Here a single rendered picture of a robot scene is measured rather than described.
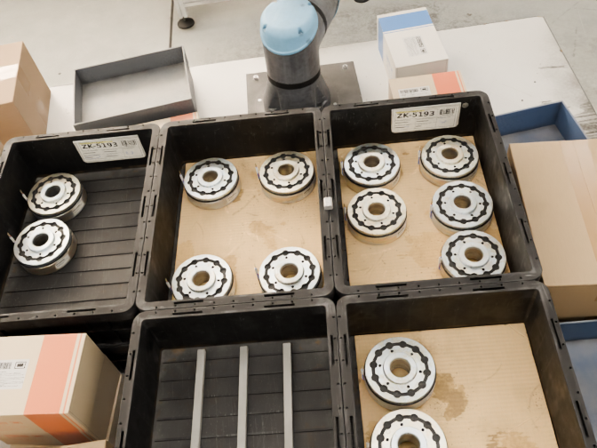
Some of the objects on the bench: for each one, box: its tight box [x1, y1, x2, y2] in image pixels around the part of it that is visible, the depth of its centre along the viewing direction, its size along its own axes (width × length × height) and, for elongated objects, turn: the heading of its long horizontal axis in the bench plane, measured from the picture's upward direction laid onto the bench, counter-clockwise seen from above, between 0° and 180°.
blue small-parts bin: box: [495, 100, 590, 155], centre depth 128 cm, size 20×15×7 cm
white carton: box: [377, 7, 449, 79], centre depth 148 cm, size 20×12×9 cm, turn 12°
